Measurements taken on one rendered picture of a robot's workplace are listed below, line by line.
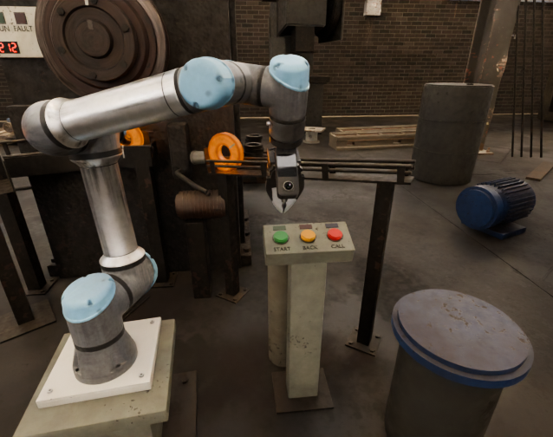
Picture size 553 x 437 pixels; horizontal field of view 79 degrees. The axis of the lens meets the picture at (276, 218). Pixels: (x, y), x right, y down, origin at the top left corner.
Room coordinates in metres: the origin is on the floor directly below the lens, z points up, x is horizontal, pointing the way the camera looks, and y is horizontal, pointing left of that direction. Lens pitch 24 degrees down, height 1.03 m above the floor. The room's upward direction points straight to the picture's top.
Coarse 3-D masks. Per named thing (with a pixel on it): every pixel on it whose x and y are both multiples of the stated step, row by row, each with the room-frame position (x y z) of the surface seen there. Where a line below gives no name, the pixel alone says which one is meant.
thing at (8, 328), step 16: (0, 160) 1.31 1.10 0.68; (0, 176) 1.30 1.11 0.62; (0, 192) 1.15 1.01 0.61; (0, 240) 1.16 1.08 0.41; (0, 256) 1.15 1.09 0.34; (0, 272) 1.14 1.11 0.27; (16, 272) 1.17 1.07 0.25; (16, 288) 1.16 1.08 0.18; (16, 304) 1.14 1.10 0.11; (32, 304) 1.27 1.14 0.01; (48, 304) 1.27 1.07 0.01; (0, 320) 1.16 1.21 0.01; (16, 320) 1.13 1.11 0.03; (32, 320) 1.16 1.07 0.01; (48, 320) 1.16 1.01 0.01; (0, 336) 1.06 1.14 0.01; (16, 336) 1.07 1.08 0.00
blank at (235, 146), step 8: (216, 136) 1.36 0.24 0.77; (224, 136) 1.34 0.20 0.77; (232, 136) 1.34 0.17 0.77; (216, 144) 1.36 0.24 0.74; (224, 144) 1.34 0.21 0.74; (232, 144) 1.32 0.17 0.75; (240, 144) 1.34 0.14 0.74; (216, 152) 1.36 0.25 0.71; (232, 152) 1.32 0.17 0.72; (240, 152) 1.32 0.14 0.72; (224, 168) 1.35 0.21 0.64; (232, 168) 1.33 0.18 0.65
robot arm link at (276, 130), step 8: (304, 120) 0.70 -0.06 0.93; (272, 128) 0.70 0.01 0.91; (280, 128) 0.68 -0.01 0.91; (288, 128) 0.68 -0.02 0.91; (296, 128) 0.69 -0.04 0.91; (304, 128) 0.71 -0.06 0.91; (272, 136) 0.70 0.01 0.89; (280, 136) 0.69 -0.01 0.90; (288, 136) 0.69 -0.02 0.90; (296, 136) 0.69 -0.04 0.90
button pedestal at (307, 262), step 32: (288, 224) 0.86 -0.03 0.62; (320, 224) 0.87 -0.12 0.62; (288, 256) 0.76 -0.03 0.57; (320, 256) 0.78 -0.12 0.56; (352, 256) 0.79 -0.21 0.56; (288, 288) 0.83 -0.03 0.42; (320, 288) 0.79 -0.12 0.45; (288, 320) 0.82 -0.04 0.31; (320, 320) 0.79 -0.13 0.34; (288, 352) 0.80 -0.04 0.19; (320, 352) 0.79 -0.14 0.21; (288, 384) 0.79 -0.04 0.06; (320, 384) 0.84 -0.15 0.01
